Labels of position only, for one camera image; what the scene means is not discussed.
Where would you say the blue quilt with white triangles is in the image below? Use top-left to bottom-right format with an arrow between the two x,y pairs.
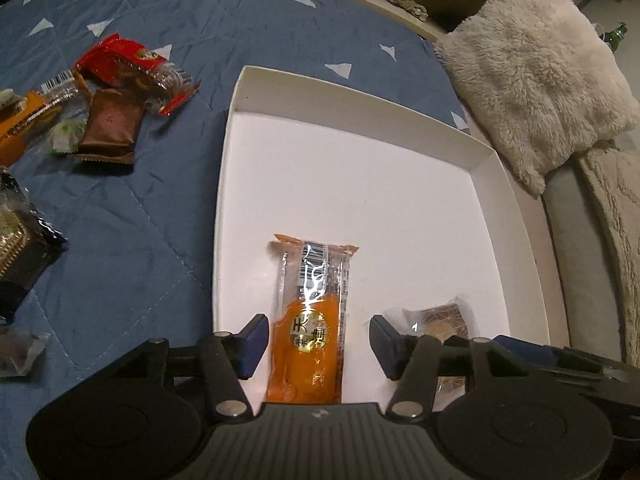
0,0 -> 501,480

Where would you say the red snack packet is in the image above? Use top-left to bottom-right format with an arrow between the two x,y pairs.
74,32 -> 201,117

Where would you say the cream shelf unit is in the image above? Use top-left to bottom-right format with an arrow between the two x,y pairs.
215,0 -> 533,42

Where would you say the rope bundle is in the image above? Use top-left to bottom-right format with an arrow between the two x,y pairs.
389,0 -> 430,22

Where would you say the green glass bottle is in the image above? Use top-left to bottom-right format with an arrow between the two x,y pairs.
605,22 -> 628,53

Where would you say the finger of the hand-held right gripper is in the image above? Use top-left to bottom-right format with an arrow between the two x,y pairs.
492,335 -> 627,386

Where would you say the fluffy cream cushion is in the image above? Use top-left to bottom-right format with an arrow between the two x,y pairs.
434,0 -> 640,198

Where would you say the black and gold packet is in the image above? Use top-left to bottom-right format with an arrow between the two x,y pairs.
0,167 -> 68,321

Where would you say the orange packet with clear end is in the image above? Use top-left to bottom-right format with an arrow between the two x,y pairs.
0,71 -> 88,167

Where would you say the grey sofa cushion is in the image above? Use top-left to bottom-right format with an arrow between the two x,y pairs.
542,165 -> 626,361

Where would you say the brown snack packet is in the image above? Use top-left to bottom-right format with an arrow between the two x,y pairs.
75,89 -> 146,165

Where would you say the clear brown pastry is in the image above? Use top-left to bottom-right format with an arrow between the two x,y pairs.
381,296 -> 476,411

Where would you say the clear crumpled wrapper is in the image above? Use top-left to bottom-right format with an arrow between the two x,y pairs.
0,327 -> 50,378

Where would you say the green wrapped candy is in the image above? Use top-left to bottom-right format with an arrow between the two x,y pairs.
45,119 -> 87,156

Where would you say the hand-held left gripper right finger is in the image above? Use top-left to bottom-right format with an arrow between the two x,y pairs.
369,315 -> 538,421

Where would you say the white cardboard box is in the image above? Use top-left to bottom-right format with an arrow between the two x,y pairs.
212,65 -> 551,406

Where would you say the cream knit blanket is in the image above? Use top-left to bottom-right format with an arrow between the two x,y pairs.
575,145 -> 640,351

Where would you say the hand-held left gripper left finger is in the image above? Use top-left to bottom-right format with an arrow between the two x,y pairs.
100,314 -> 271,423

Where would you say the orange snack packet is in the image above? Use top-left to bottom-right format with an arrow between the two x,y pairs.
265,232 -> 360,406

